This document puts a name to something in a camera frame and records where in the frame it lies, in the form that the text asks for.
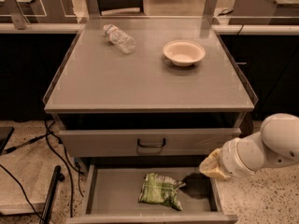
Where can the black drawer handle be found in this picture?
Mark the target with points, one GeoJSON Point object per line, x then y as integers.
{"type": "Point", "coordinates": [151, 145]}

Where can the black bar on floor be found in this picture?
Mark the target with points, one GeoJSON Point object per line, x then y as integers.
{"type": "Point", "coordinates": [56, 178]}

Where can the grey top drawer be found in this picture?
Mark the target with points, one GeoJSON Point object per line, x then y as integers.
{"type": "Point", "coordinates": [116, 143]}

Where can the clear plastic water bottle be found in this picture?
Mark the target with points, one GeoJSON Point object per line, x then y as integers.
{"type": "Point", "coordinates": [116, 36]}

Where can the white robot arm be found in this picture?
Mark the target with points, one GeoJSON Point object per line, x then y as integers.
{"type": "Point", "coordinates": [276, 145]}

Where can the green jalapeno chip bag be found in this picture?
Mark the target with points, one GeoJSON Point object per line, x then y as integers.
{"type": "Point", "coordinates": [161, 189]}

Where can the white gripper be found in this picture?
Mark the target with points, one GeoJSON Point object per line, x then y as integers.
{"type": "Point", "coordinates": [228, 160]}

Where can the grey drawer cabinet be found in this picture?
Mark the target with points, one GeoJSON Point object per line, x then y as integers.
{"type": "Point", "coordinates": [100, 88]}

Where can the dark device at left edge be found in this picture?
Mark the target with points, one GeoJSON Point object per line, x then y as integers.
{"type": "Point", "coordinates": [5, 134]}

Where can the white paper bowl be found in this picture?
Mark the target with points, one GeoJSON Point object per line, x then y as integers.
{"type": "Point", "coordinates": [184, 53]}

